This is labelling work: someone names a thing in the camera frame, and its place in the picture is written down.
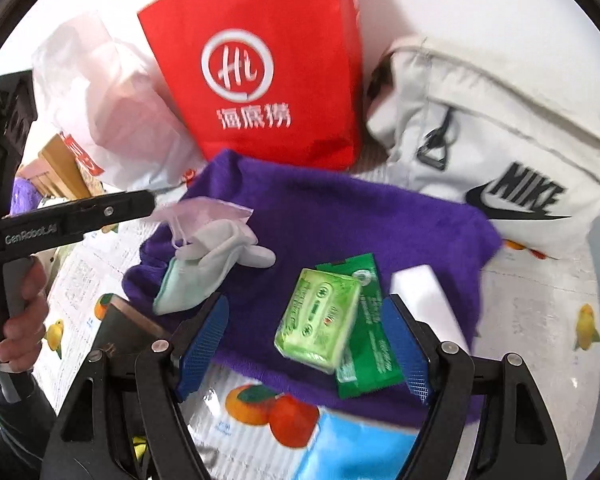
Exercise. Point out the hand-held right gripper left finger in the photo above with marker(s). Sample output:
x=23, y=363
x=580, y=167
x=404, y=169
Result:
x=200, y=345

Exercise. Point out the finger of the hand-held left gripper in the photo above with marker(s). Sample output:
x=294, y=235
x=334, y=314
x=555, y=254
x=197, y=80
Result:
x=115, y=210

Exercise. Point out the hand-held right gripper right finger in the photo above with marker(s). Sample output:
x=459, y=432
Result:
x=405, y=355

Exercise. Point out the dark green wipe packet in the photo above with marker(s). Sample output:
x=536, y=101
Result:
x=375, y=355

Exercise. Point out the white sponge block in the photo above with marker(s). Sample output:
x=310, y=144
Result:
x=425, y=300

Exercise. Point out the mint green cloth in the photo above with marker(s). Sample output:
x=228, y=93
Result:
x=185, y=285

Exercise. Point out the pink translucent pouch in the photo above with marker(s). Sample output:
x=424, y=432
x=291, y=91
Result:
x=200, y=215

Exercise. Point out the light green tissue pack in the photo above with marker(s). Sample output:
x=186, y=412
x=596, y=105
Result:
x=317, y=317

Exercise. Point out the white glove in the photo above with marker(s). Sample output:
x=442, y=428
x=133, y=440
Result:
x=225, y=252

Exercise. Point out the person's left forearm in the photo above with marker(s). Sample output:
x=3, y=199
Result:
x=30, y=405

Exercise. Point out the person's left hand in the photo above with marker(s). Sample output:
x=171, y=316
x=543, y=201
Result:
x=25, y=340

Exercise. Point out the purple plush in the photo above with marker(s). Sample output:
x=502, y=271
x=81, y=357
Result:
x=25, y=195

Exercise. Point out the wooden headboard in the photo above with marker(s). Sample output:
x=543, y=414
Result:
x=62, y=170

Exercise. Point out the white plastic shopping bag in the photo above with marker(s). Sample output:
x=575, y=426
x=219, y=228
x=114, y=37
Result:
x=115, y=110

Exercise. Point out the blue tissue pack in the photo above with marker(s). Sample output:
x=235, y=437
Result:
x=360, y=450

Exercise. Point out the purple towel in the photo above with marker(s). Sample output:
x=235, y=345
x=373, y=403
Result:
x=355, y=220

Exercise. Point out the red paper bag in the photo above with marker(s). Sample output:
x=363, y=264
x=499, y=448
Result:
x=260, y=60

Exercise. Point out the light grey waist bag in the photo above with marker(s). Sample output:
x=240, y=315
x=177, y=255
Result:
x=505, y=135

